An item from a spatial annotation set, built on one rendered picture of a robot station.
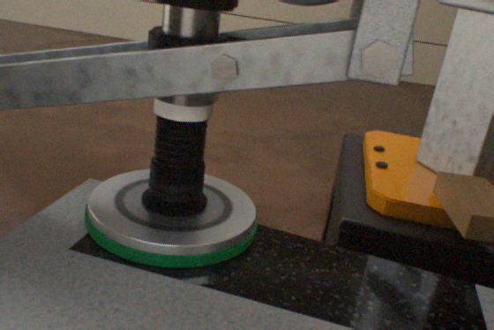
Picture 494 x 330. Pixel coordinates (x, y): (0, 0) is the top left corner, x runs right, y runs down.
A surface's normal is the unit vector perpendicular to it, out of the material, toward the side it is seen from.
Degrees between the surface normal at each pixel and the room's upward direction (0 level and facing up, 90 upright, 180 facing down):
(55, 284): 0
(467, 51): 90
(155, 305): 0
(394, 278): 0
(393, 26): 90
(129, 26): 90
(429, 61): 90
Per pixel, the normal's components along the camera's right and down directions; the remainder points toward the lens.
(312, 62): -0.15, 0.36
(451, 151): -0.94, 0.00
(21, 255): 0.13, -0.92
